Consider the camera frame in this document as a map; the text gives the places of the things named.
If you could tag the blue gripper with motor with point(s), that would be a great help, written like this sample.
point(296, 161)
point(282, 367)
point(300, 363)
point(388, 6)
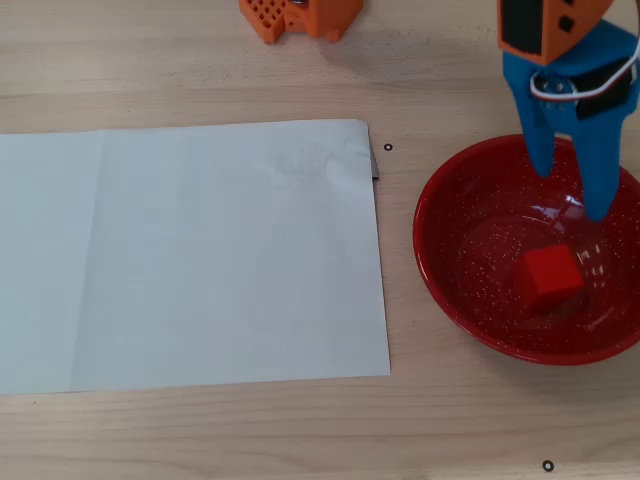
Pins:
point(542, 112)

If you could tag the red cube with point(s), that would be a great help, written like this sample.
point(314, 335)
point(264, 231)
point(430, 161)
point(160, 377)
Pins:
point(552, 275)

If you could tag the red speckled bowl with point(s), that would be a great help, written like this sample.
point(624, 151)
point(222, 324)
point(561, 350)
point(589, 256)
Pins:
point(475, 280)

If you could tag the white paper sheet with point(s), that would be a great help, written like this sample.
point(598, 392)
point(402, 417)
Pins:
point(175, 260)

